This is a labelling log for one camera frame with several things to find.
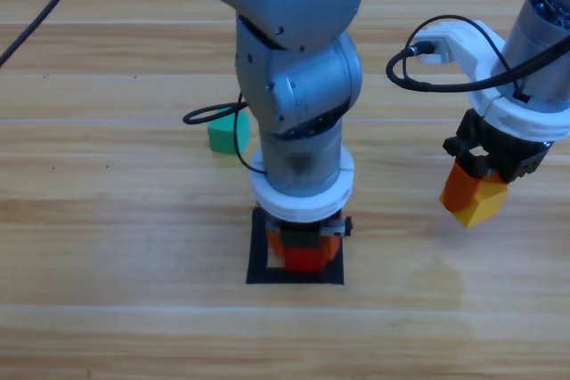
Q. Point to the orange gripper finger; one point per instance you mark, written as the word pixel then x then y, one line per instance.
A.
pixel 461 188
pixel 331 248
pixel 275 244

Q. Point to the red wooden block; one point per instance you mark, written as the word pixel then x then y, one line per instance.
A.
pixel 303 260

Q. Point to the green wooden block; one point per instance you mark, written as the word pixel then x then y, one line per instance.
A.
pixel 222 137

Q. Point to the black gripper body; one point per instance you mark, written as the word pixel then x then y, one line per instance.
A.
pixel 503 153
pixel 303 235

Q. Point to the yellow wooden block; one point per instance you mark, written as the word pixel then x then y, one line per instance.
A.
pixel 485 204

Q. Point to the black tape square outline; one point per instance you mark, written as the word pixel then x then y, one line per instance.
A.
pixel 256 260

